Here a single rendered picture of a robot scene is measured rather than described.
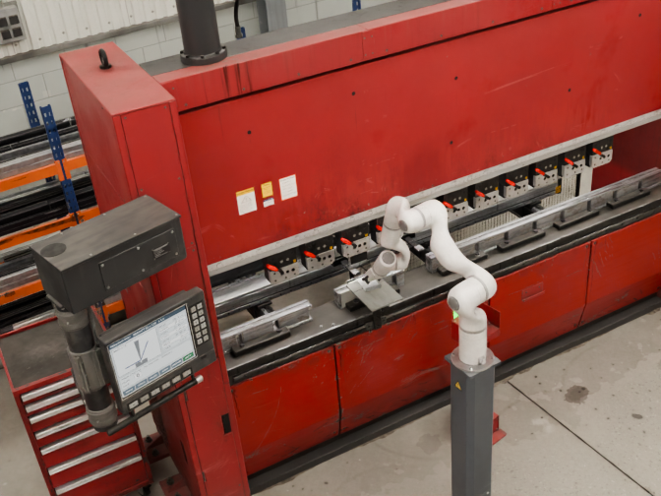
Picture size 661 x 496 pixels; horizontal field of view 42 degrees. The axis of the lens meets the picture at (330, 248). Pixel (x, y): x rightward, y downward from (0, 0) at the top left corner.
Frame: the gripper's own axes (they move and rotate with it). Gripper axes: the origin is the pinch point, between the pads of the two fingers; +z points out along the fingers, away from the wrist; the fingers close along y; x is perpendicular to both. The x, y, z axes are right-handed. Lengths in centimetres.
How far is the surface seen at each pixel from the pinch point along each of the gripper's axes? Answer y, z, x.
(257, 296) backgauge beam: 53, 30, -16
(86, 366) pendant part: 142, -64, 17
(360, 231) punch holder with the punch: 1.5, -12.0, -22.1
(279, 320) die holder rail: 49, 12, 4
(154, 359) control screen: 116, -63, 22
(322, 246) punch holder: 22.9, -13.1, -19.7
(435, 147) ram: -43, -34, -47
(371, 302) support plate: 5.6, -1.0, 11.3
